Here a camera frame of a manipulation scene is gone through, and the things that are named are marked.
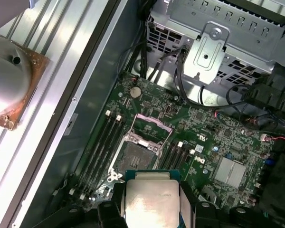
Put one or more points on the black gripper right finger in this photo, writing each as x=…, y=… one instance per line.
x=204, y=216

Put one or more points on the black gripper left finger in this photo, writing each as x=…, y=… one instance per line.
x=109, y=213

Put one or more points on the silver CPU chip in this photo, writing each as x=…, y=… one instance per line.
x=154, y=202

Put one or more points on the thin metal locking lever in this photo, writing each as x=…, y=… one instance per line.
x=117, y=154
x=163, y=153

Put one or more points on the metal socket cover frame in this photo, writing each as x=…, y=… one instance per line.
x=154, y=122

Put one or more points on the RAM slot white clips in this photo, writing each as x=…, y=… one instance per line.
x=101, y=154
x=175, y=155
x=91, y=149

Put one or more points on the CPU socket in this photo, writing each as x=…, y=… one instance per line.
x=135, y=156

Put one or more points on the silver finned heatsink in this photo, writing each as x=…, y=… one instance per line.
x=230, y=172

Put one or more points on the green motherboard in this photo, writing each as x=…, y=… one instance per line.
x=204, y=133

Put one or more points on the round coin cell battery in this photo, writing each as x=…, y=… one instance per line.
x=135, y=92

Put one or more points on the black connector bundle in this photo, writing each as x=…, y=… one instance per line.
x=270, y=92

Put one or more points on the black open PC case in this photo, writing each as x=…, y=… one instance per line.
x=97, y=71

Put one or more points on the perforated metal drive cage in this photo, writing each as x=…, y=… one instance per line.
x=240, y=35

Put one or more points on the silver metal bracket plate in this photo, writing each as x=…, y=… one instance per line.
x=206, y=57

